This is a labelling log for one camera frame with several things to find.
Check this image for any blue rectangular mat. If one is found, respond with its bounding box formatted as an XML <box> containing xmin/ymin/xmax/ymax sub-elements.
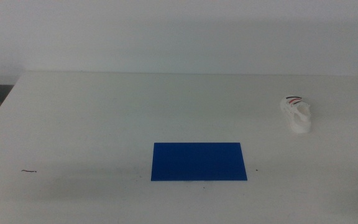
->
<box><xmin>150</xmin><ymin>142</ymin><xmax>248</xmax><ymax>182</ymax></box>

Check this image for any white strapped toy sandal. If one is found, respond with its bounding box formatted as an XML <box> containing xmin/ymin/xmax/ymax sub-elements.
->
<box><xmin>280</xmin><ymin>95</ymin><xmax>313</xmax><ymax>135</ymax></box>

